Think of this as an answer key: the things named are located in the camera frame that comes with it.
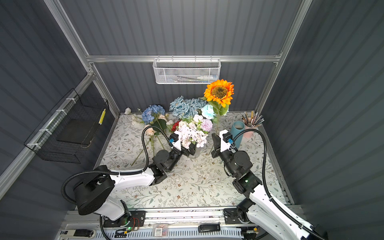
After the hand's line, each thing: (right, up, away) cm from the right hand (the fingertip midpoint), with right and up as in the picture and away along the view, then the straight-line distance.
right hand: (217, 134), depth 67 cm
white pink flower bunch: (-10, +2, +1) cm, 11 cm away
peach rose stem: (-40, +1, +32) cm, 52 cm away
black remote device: (-3, -45, +3) cm, 45 cm away
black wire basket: (-73, +4, +8) cm, 73 cm away
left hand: (-13, -2, +6) cm, 14 cm away
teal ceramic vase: (+15, +3, +19) cm, 24 cm away
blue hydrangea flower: (-44, +11, +36) cm, 58 cm away
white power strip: (-68, -46, +1) cm, 82 cm away
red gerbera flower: (-24, +4, +32) cm, 41 cm away
